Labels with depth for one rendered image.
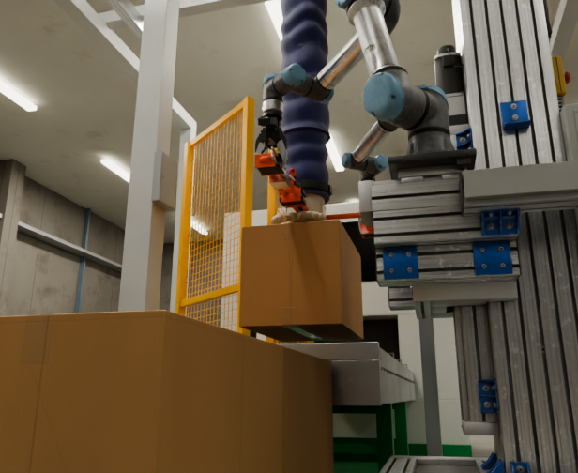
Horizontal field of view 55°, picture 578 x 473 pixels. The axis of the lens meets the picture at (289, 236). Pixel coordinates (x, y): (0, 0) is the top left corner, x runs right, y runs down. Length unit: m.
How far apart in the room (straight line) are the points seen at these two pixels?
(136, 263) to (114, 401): 2.35
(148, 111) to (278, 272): 1.63
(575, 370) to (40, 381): 1.28
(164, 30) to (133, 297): 1.65
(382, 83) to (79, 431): 1.11
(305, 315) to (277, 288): 0.15
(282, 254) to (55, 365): 1.41
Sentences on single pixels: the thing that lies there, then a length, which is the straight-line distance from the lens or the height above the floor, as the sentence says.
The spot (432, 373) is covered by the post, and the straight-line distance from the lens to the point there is 2.50.
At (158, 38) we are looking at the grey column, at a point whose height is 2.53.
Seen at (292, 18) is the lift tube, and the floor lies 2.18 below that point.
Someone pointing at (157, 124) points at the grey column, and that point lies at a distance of 3.38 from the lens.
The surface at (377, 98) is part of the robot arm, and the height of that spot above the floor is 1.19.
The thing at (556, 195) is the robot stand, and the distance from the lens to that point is 1.43.
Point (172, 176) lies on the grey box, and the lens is 3.33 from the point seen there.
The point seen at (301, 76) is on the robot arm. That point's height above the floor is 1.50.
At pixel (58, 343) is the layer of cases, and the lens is 0.87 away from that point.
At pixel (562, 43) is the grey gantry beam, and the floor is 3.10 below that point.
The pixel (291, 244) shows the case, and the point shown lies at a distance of 2.16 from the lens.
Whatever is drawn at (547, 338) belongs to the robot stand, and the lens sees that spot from 1.64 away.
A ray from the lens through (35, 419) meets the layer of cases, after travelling 0.88.
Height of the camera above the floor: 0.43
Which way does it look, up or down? 16 degrees up
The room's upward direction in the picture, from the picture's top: straight up
